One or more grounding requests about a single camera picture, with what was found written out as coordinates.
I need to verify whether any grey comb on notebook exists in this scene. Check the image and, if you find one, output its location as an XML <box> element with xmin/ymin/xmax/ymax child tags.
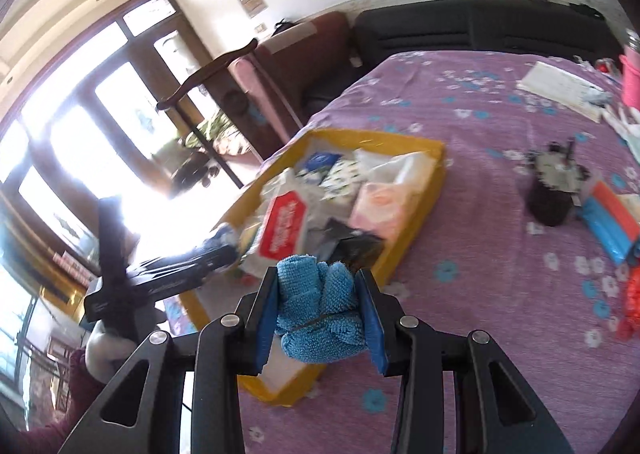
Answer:
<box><xmin>582</xmin><ymin>86</ymin><xmax>614</xmax><ymax>108</ymax></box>

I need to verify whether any pink knitted-sleeve bottle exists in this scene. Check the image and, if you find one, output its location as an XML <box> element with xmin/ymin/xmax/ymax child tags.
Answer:
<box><xmin>620</xmin><ymin>29</ymin><xmax>640</xmax><ymax>109</ymax></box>

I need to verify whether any white plastic bag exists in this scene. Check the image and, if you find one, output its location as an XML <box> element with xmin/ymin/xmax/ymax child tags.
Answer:
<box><xmin>354</xmin><ymin>148</ymin><xmax>437</xmax><ymax>193</ymax></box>

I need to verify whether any black foil pouch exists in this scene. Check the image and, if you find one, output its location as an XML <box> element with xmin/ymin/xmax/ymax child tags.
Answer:
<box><xmin>316</xmin><ymin>218</ymin><xmax>385</xmax><ymax>274</ymax></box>

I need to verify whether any wooden chair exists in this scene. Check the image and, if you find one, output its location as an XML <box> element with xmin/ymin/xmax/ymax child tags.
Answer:
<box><xmin>155</xmin><ymin>39</ymin><xmax>258</xmax><ymax>188</ymax></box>

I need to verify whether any potted plant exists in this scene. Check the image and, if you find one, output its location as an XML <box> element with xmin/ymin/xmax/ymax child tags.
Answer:
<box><xmin>154</xmin><ymin>110</ymin><xmax>252</xmax><ymax>198</ymax></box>

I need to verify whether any red white wipes pack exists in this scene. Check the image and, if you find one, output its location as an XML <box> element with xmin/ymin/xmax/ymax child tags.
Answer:
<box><xmin>240</xmin><ymin>187</ymin><xmax>310</xmax><ymax>278</ymax></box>

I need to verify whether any purple floral tablecloth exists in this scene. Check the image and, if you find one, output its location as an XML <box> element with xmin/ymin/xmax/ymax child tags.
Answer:
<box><xmin>164</xmin><ymin>48</ymin><xmax>640</xmax><ymax>454</ymax></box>

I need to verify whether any dark red armchair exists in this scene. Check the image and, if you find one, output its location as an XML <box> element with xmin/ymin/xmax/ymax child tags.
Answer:
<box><xmin>231</xmin><ymin>12</ymin><xmax>362</xmax><ymax>144</ymax></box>

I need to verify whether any red plastic bag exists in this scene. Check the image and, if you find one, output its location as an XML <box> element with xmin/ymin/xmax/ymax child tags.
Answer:
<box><xmin>616</xmin><ymin>266</ymin><xmax>640</xmax><ymax>341</ymax></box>

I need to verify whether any blue microfiber cloth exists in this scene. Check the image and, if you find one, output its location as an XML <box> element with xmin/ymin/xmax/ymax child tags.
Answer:
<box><xmin>276</xmin><ymin>255</ymin><xmax>367</xmax><ymax>364</ymax></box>

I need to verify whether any lemon print tissue pack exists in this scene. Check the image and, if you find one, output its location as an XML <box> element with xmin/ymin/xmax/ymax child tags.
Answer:
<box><xmin>320</xmin><ymin>158</ymin><xmax>363</xmax><ymax>214</ymax></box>

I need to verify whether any white green work glove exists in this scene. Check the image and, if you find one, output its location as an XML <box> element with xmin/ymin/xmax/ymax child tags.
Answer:
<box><xmin>602</xmin><ymin>105</ymin><xmax>640</xmax><ymax>161</ymax></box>

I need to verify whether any black sofa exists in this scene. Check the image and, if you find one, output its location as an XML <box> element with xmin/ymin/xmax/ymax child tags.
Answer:
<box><xmin>302</xmin><ymin>0</ymin><xmax>622</xmax><ymax>116</ymax></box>

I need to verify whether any black motor with wires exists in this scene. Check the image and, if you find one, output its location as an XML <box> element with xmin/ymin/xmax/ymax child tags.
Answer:
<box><xmin>526</xmin><ymin>137</ymin><xmax>591</xmax><ymax>227</ymax></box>

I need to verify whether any white paper notebook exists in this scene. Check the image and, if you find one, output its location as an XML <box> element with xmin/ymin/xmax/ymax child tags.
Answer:
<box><xmin>516</xmin><ymin>62</ymin><xmax>603</xmax><ymax>123</ymax></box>

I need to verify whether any blue Vinda tissue pack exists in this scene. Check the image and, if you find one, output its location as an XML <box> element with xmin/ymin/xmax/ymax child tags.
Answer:
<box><xmin>296</xmin><ymin>151</ymin><xmax>342</xmax><ymax>185</ymax></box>

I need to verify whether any pink tissue packet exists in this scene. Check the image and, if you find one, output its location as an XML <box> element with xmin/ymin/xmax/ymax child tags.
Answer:
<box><xmin>348</xmin><ymin>182</ymin><xmax>418</xmax><ymax>241</ymax></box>

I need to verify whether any yellow-rimmed cardboard tray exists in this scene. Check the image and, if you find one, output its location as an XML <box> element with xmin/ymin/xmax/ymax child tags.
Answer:
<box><xmin>177</xmin><ymin>127</ymin><xmax>447</xmax><ymax>409</ymax></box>

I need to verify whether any left hand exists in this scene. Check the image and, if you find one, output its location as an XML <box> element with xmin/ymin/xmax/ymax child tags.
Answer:
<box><xmin>85</xmin><ymin>321</ymin><xmax>137</xmax><ymax>385</ymax></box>

